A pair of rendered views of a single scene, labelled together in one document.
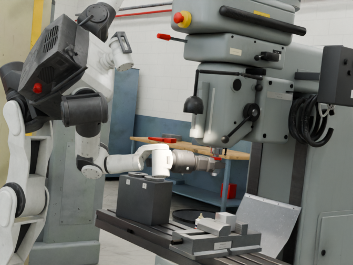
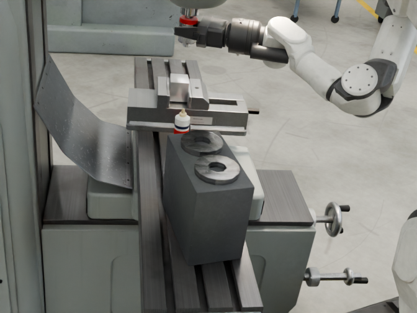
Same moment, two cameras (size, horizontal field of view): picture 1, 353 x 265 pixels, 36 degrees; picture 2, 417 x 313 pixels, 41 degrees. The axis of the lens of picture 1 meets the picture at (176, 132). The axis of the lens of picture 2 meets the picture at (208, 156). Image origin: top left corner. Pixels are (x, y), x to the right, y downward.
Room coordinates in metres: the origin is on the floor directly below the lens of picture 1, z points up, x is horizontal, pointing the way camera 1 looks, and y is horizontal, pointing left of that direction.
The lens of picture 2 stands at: (3.24, 0.58, 1.72)
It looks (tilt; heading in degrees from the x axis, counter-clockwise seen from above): 32 degrees down; 209
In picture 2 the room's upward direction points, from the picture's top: 7 degrees clockwise
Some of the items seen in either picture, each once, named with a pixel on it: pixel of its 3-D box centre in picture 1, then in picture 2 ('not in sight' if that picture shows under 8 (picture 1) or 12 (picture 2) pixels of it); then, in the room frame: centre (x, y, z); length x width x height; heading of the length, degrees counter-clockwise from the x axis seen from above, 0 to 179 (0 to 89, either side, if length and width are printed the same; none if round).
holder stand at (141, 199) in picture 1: (144, 197); (204, 192); (2.39, 0.12, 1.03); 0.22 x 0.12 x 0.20; 51
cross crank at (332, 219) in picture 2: not in sight; (322, 219); (1.76, 0.22, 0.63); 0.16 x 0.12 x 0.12; 130
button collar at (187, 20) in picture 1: (184, 19); not in sight; (1.94, 0.01, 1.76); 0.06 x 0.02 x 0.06; 40
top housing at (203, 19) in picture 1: (233, 17); not in sight; (2.09, -0.17, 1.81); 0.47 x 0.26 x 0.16; 130
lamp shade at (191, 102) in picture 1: (194, 104); not in sight; (1.91, -0.05, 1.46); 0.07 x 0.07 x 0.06
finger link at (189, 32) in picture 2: not in sight; (186, 33); (2.11, -0.15, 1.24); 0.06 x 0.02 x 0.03; 114
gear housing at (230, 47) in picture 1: (235, 52); not in sight; (2.11, -0.20, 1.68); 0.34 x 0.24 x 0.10; 130
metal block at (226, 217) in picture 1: (225, 221); (178, 87); (2.02, -0.22, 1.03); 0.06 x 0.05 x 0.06; 38
